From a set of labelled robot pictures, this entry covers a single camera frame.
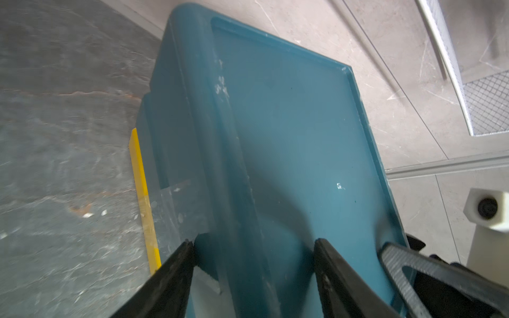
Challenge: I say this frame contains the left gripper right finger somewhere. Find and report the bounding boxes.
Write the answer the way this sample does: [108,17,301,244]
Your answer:
[314,238,400,317]

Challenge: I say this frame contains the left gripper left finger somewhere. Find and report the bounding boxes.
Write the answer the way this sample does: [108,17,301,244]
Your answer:
[112,240,195,317]

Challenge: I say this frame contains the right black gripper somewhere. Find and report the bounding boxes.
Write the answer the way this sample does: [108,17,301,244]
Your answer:
[378,243,508,317]

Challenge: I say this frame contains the teal drawer cabinet yellow base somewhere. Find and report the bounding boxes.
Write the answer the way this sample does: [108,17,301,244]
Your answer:
[135,3,406,317]

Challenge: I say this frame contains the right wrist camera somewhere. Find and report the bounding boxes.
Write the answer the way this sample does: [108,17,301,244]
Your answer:
[463,188,508,286]

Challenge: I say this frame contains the aluminium frame profile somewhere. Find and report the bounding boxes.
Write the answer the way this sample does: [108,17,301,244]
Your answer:
[386,151,508,180]

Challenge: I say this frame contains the white wire wall basket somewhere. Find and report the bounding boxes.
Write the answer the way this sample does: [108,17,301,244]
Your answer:
[416,1,508,136]

